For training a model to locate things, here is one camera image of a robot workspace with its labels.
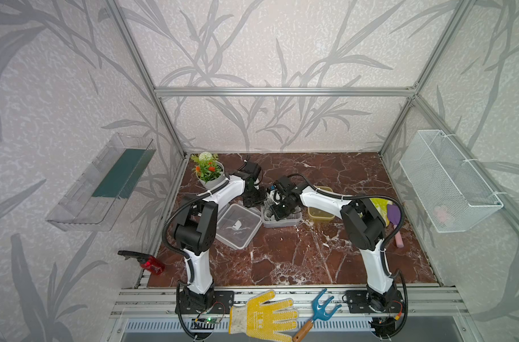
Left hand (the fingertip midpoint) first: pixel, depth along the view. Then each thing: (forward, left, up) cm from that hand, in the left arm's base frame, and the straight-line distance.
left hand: (265, 202), depth 93 cm
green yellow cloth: (0, -54, -4) cm, 54 cm away
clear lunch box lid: (-8, +12, -8) cm, 16 cm away
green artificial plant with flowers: (+11, +26, +9) cm, 29 cm away
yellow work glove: (-43, +1, -5) cm, 43 cm away
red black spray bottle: (-27, +40, +3) cm, 48 cm away
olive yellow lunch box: (-17, -17, +21) cm, 32 cm away
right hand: (-5, -3, -5) cm, 7 cm away
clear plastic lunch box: (-9, -2, -1) cm, 9 cm away
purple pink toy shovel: (-3, -60, -6) cm, 60 cm away
